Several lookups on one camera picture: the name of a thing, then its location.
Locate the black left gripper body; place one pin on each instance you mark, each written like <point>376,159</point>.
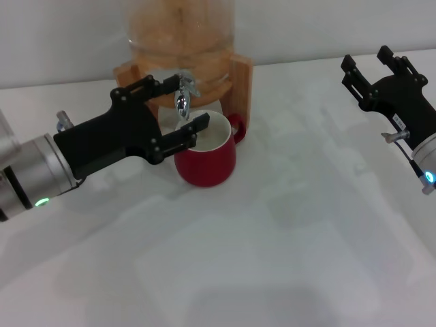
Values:
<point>109,136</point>

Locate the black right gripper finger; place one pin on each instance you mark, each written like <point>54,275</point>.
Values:
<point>357,83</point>
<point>402,64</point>

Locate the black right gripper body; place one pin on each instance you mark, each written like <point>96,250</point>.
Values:
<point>405,102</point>

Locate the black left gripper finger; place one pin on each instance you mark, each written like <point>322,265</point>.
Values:
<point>180,136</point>
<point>153,86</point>

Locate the chrome faucet tap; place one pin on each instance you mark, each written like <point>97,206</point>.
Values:
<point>184,100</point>

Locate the red ceramic cup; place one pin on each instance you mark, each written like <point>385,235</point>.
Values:
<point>207,167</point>

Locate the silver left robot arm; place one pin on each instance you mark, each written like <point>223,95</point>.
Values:
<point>30,173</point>

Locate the glass water dispenser jar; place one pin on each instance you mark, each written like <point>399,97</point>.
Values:
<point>180,30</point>

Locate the wooden dispenser stand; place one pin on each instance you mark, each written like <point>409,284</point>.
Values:
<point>242,92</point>

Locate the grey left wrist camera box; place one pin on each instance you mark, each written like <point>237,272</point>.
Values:
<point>7,136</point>

